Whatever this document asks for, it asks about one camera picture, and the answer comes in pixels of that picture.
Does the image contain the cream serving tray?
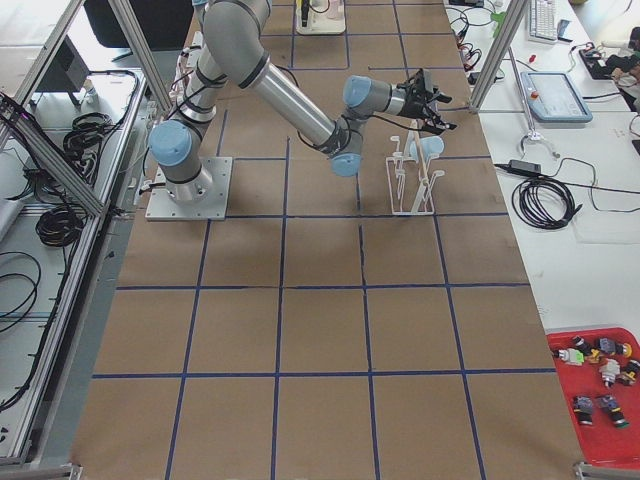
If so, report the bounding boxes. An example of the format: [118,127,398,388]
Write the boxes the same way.
[295,0,346,35]

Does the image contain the white wire cup rack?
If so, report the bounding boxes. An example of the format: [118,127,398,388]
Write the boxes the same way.
[385,131,445,216]

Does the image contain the white keyboard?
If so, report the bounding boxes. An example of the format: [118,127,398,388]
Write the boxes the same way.
[527,0,558,43]

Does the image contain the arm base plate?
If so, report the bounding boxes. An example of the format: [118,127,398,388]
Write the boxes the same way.
[146,157,233,221]

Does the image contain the green handled reacher grabber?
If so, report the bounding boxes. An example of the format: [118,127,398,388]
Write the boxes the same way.
[489,10,561,160]

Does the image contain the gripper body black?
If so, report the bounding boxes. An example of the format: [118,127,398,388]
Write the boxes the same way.
[399,68,440,125]

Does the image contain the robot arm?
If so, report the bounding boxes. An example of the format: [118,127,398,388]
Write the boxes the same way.
[148,1,456,205]

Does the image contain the coiled black cable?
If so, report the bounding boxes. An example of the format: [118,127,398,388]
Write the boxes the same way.
[511,177,584,231]

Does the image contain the black power adapter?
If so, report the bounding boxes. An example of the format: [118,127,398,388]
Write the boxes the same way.
[507,160,541,177]

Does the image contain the aluminium frame post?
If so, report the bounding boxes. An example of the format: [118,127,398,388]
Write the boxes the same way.
[469,0,529,112]

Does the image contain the red parts tray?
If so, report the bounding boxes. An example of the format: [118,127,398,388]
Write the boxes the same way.
[554,359,639,470]

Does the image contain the teach pendant tablet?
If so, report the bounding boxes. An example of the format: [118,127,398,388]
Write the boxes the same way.
[520,71,593,124]

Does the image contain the light blue cup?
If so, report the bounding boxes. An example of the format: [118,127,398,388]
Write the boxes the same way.
[409,136,445,160]

